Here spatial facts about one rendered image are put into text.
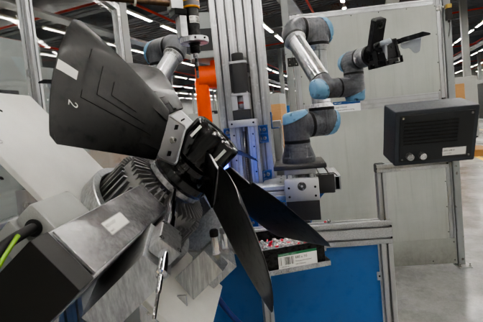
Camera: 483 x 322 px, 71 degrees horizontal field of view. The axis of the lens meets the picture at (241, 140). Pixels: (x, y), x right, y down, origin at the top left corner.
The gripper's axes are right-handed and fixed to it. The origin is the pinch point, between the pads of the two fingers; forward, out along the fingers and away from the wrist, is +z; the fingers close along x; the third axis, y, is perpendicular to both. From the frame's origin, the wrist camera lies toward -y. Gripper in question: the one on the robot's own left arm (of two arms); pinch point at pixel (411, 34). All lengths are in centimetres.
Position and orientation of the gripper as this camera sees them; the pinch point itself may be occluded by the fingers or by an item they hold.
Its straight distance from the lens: 119.4
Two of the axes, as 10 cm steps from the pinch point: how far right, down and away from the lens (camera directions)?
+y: 2.2, 9.7, 1.0
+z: 3.0, 0.3, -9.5
